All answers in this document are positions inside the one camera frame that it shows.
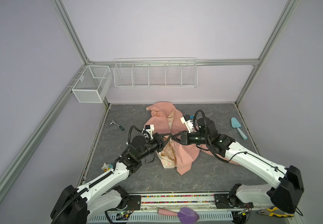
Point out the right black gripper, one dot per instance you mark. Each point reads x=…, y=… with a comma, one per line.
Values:
x=185, y=138

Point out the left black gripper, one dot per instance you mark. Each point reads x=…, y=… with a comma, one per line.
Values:
x=157, y=137

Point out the pink zip jacket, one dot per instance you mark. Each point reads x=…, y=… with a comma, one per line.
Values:
x=167, y=119

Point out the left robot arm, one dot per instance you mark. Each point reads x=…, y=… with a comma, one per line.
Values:
x=76, y=205

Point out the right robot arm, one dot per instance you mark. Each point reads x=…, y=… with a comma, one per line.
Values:
x=284, y=186

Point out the teal plastic trowel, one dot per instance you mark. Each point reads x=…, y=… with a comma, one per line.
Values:
x=235, y=124

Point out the small colourful toy figure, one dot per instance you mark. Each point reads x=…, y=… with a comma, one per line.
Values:
x=107, y=167

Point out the white mesh box basket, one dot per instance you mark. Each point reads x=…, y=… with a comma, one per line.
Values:
x=93, y=84

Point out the small green-handled screwdriver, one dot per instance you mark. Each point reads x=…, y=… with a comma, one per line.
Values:
x=119, y=126

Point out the white wire shelf basket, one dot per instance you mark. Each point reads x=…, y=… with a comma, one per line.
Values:
x=165, y=72

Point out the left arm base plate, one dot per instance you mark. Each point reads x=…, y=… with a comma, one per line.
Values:
x=129, y=203

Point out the purple pink-handled scoop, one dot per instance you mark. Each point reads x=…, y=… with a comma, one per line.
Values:
x=185, y=215

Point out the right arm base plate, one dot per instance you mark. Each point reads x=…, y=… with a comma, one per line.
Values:
x=224, y=201

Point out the yellow-handled pliers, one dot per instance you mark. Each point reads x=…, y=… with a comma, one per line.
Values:
x=274, y=212

